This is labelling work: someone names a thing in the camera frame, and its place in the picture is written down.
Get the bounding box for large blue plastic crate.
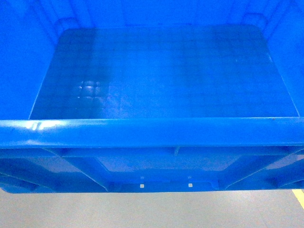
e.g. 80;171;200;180
0;0;304;194

